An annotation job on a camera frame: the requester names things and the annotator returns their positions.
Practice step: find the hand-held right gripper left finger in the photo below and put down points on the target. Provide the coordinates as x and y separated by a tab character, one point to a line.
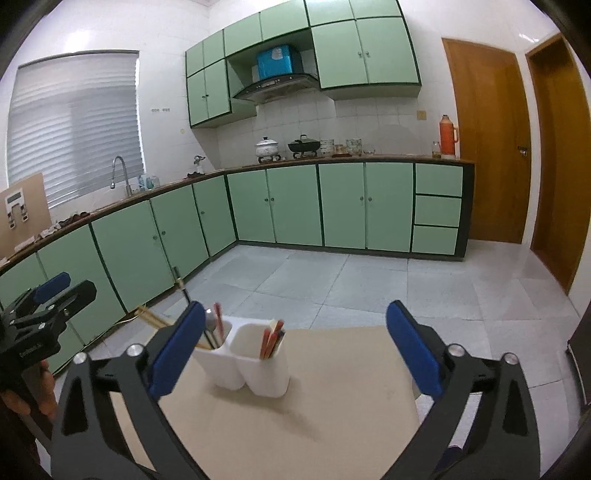
178	357

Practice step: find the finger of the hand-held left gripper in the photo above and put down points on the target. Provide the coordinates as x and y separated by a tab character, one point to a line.
74	300
53	286

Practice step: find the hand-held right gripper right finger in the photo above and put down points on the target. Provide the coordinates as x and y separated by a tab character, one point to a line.
415	357

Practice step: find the white plastic utensil holder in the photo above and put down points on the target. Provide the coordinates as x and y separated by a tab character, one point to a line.
263	378

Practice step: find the person's left hand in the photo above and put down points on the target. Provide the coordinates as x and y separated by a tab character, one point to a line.
46	390

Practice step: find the metal spoon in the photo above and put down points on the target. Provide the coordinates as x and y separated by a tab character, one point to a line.
210	321

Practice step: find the metal kitchen faucet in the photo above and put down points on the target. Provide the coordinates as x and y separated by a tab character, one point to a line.
127	181

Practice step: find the bottles beside sink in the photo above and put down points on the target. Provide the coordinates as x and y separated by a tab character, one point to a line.
148	182

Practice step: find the white window blind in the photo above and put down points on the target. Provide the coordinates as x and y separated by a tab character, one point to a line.
69	129

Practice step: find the green base cabinets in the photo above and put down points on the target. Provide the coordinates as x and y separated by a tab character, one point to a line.
341	207

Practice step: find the glass jar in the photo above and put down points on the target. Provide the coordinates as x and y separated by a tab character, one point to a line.
436	150

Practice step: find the glass bowl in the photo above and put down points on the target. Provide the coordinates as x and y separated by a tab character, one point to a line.
369	150

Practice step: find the wooden door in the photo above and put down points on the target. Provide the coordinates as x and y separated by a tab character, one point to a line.
485	152
561	161

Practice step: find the stack of bowls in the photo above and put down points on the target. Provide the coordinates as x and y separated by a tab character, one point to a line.
327	146
354	146

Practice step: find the orange thermos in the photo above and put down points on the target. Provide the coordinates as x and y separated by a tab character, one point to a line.
448	136

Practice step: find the gas stove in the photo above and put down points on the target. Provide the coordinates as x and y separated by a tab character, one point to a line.
286	159

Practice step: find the white cooking pot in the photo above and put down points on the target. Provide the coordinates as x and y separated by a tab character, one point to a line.
267	147

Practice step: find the black wok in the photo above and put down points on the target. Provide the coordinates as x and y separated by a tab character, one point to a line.
304	146

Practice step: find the black range hood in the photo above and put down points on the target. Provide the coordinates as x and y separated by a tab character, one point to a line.
272	87

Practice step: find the blue box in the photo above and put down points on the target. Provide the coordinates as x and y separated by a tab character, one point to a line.
276	62

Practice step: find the green wall cabinet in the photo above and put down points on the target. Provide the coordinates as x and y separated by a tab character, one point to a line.
364	46
268	25
217	87

